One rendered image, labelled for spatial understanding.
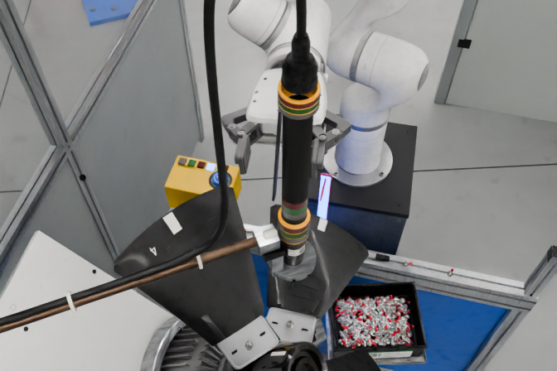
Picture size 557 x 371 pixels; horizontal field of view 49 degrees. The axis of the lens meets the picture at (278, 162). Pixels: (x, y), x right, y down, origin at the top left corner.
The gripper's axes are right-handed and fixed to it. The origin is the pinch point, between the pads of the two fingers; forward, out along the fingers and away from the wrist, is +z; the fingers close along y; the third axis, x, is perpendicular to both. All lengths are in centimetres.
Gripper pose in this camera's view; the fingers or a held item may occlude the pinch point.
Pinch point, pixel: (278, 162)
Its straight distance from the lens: 73.6
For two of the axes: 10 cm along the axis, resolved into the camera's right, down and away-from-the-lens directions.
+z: -1.3, 7.3, -6.7
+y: -9.9, -0.6, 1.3
